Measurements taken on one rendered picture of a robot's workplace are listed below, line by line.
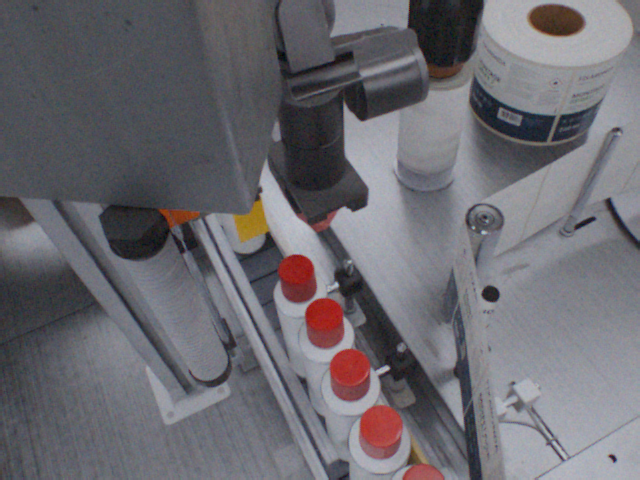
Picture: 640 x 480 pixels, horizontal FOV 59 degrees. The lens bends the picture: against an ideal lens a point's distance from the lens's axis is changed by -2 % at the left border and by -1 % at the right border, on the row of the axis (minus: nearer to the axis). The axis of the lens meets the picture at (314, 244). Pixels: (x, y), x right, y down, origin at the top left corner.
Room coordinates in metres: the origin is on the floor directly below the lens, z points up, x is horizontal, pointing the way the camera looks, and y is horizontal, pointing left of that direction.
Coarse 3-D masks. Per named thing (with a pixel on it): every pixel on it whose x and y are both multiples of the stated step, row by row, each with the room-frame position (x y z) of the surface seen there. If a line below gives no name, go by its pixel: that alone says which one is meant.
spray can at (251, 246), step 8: (224, 216) 0.44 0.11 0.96; (232, 216) 0.43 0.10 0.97; (224, 224) 0.44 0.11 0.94; (232, 224) 0.44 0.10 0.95; (232, 232) 0.44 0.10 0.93; (232, 240) 0.44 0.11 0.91; (248, 240) 0.43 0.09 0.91; (256, 240) 0.44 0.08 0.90; (264, 240) 0.45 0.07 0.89; (232, 248) 0.44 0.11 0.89; (240, 248) 0.43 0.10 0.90; (248, 248) 0.43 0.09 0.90; (256, 248) 0.44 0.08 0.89
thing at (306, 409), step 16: (208, 224) 0.43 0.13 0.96; (224, 240) 0.40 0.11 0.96; (224, 256) 0.38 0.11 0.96; (240, 272) 0.36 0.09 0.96; (240, 288) 0.33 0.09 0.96; (256, 304) 0.31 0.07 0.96; (256, 320) 0.29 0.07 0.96; (272, 336) 0.27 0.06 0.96; (272, 352) 0.25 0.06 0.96; (288, 368) 0.23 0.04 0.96; (288, 384) 0.22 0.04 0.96; (304, 400) 0.20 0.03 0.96; (304, 416) 0.18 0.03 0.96; (320, 432) 0.16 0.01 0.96; (320, 448) 0.15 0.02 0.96
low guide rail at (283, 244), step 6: (264, 204) 0.49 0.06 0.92; (264, 210) 0.48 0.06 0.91; (270, 216) 0.47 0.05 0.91; (270, 222) 0.46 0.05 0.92; (276, 222) 0.46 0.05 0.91; (270, 228) 0.45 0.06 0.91; (276, 228) 0.45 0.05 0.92; (276, 234) 0.44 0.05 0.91; (282, 234) 0.44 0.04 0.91; (276, 240) 0.43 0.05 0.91; (282, 240) 0.43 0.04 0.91; (282, 246) 0.42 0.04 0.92; (288, 246) 0.42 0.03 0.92; (282, 252) 0.42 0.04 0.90; (288, 252) 0.41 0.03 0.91; (294, 252) 0.41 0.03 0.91
